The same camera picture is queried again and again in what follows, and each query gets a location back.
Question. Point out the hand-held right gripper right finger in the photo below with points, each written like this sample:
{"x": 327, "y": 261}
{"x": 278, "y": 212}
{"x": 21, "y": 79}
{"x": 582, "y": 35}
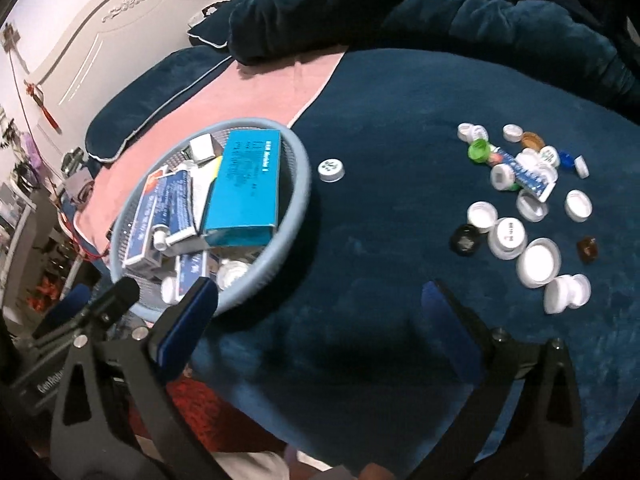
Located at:
{"x": 450, "y": 330}

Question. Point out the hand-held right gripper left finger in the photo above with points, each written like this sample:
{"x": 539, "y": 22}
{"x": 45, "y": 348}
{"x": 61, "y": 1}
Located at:
{"x": 185, "y": 325}

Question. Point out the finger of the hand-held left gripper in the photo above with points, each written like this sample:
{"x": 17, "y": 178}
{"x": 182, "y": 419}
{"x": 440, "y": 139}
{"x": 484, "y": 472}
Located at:
{"x": 67, "y": 307}
{"x": 120, "y": 292}

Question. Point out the black bottle cap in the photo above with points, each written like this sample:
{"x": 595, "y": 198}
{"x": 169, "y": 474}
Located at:
{"x": 466, "y": 238}

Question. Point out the white plastic jar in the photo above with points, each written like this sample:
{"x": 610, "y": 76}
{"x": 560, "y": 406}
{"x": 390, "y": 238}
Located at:
{"x": 559, "y": 296}

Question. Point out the plain white screw cap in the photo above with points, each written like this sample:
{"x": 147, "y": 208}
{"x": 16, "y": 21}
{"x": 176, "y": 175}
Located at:
{"x": 482, "y": 215}

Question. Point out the white screw lid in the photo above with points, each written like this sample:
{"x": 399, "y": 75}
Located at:
{"x": 581, "y": 287}

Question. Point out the dark brown ribbed cap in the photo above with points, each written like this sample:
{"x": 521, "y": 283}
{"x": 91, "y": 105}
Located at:
{"x": 588, "y": 249}

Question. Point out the grey mesh basket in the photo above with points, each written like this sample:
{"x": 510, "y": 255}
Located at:
{"x": 306, "y": 185}

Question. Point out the white dotted cap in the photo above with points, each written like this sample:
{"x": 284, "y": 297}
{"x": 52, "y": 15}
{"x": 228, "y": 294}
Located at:
{"x": 331, "y": 169}

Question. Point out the white shelf rack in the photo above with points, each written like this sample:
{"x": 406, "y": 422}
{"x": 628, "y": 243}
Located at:
{"x": 25, "y": 245}

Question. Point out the red patterned rug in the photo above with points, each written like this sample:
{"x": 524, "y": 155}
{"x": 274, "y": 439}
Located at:
{"x": 210, "y": 410}

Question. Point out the dark blue plush blanket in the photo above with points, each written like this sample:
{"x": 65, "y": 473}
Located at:
{"x": 375, "y": 260}

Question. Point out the white blue ointment tube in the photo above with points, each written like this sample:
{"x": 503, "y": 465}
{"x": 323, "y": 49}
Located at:
{"x": 175, "y": 200}

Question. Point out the white cap black print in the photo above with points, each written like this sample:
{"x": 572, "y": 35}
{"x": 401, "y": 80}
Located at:
{"x": 507, "y": 237}

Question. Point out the large white round lid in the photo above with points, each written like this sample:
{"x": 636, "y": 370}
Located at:
{"x": 539, "y": 261}

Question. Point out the grey folded cloth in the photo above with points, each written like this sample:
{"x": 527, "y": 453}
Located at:
{"x": 80, "y": 185}

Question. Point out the dark small object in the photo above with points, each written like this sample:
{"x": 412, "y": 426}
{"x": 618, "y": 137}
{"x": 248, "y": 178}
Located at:
{"x": 75, "y": 160}

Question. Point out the teal medicine box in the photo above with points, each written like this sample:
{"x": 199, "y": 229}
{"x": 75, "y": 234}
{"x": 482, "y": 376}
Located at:
{"x": 245, "y": 185}

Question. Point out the white cloth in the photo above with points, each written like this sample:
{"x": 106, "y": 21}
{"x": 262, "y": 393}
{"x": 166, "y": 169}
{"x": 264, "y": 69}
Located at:
{"x": 250, "y": 467}

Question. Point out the yellow white box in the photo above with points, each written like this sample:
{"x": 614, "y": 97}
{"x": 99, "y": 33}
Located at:
{"x": 214, "y": 166}

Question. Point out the person's leg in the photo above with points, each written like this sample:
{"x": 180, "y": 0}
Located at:
{"x": 375, "y": 472}

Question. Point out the purple soft object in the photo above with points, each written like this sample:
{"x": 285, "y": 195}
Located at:
{"x": 32, "y": 150}

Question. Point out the small white box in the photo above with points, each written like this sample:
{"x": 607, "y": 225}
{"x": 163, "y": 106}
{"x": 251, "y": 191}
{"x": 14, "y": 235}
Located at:
{"x": 202, "y": 147}

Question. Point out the lavender cloth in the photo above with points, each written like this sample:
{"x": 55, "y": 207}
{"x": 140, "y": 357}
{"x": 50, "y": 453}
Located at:
{"x": 292, "y": 457}

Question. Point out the blue white sachet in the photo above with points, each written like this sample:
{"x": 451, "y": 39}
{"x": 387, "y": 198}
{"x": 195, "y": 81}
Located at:
{"x": 525, "y": 172}

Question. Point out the green bottle cap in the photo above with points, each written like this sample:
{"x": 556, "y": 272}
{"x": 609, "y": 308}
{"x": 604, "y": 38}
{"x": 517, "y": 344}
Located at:
{"x": 480, "y": 151}

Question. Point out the red hanging tassel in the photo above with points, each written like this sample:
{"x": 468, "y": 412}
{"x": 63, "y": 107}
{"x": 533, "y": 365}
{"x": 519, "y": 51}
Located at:
{"x": 47, "y": 115}

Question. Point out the dark blue piped pillow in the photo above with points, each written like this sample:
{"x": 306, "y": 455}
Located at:
{"x": 150, "y": 95}
{"x": 220, "y": 25}

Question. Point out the amber bottle cap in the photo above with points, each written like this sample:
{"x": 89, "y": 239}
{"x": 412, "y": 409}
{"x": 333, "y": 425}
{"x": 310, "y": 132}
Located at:
{"x": 532, "y": 141}

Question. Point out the cluster of small white caps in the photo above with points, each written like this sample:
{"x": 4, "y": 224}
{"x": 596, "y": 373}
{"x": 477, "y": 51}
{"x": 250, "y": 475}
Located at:
{"x": 511, "y": 132}

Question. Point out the blue bottle cap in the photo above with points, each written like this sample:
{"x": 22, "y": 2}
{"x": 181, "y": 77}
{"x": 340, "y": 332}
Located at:
{"x": 566, "y": 159}

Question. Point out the pink bed cloth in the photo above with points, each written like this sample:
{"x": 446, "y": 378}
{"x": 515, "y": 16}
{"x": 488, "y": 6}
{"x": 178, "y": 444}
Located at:
{"x": 240, "y": 95}

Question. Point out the white carved headboard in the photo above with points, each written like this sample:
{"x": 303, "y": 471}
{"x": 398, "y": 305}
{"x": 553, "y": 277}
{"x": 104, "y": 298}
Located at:
{"x": 125, "y": 35}

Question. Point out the dark blue rumpled duvet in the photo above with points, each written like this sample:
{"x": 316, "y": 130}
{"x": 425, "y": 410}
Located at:
{"x": 450, "y": 15}

